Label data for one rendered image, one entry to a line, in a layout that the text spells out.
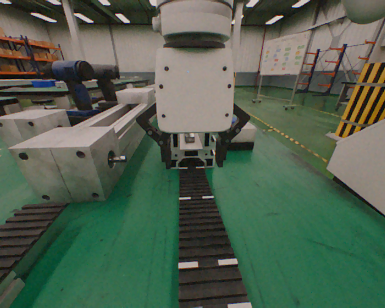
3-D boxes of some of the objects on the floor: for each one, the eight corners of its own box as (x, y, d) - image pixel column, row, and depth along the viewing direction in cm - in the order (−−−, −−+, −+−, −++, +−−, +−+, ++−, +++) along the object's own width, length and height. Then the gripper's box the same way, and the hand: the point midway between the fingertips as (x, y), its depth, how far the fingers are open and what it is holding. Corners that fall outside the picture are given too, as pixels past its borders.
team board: (250, 102, 601) (260, 40, 513) (261, 102, 617) (272, 41, 529) (284, 110, 476) (305, 29, 388) (296, 109, 493) (319, 31, 404)
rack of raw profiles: (291, 92, 953) (303, 49, 853) (306, 92, 955) (319, 49, 856) (339, 100, 658) (365, 35, 559) (360, 100, 661) (390, 35, 562)
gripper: (252, 43, 23) (237, 153, 31) (128, 42, 22) (145, 156, 30) (282, 30, 16) (253, 175, 24) (106, 27, 15) (135, 179, 23)
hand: (194, 157), depth 26 cm, fingers open, 8 cm apart
